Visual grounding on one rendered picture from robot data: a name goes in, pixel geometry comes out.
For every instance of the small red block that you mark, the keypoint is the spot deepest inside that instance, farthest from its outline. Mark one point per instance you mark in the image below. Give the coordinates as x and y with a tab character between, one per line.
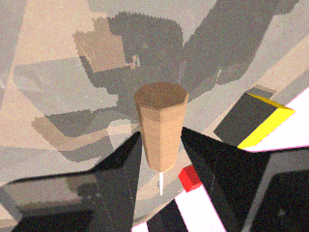
189	178

